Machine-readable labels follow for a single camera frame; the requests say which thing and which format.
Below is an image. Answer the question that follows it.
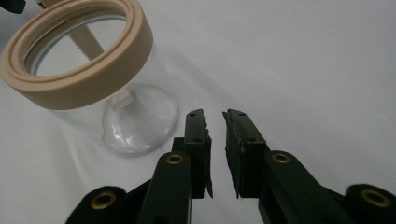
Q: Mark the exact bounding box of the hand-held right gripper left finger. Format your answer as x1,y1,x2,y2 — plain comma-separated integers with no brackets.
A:
171,108,215,201

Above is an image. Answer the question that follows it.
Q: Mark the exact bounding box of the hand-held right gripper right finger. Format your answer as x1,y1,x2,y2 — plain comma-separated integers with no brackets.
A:
221,108,272,200

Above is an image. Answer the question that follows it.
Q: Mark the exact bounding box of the clear jar with beige rim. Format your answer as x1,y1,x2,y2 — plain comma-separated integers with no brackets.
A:
0,0,180,158

